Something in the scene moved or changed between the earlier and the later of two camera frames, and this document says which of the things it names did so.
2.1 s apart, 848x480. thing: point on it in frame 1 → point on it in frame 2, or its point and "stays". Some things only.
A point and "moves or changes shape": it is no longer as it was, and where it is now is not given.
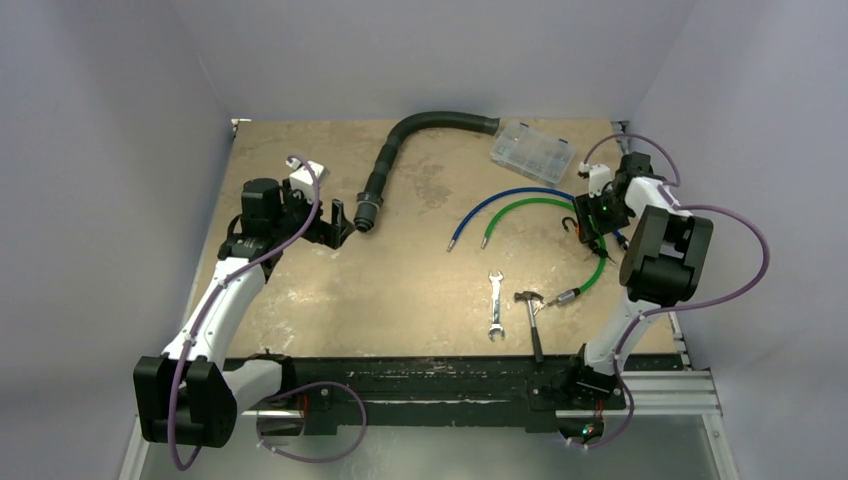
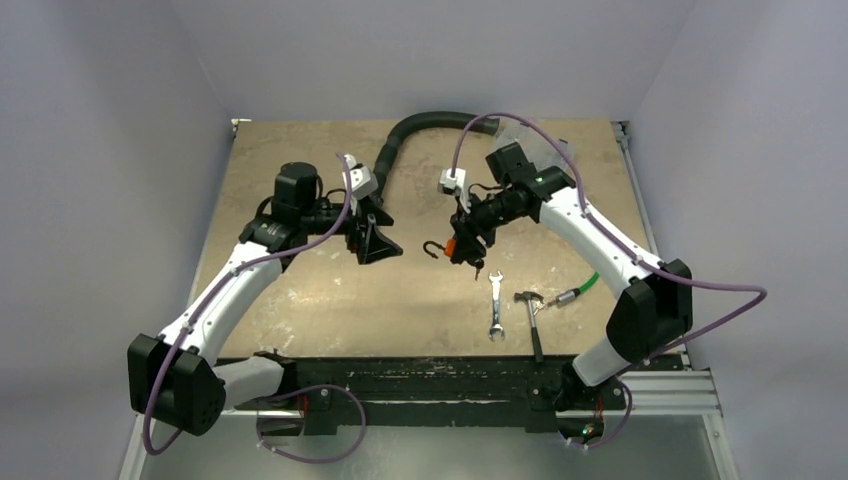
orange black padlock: (577, 227) moves or changes shape
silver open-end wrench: (496, 328) stays
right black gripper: (597, 232) → (467, 234)
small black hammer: (530, 295) stays
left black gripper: (327, 233) → (371, 244)
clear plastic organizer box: (532, 153) stays
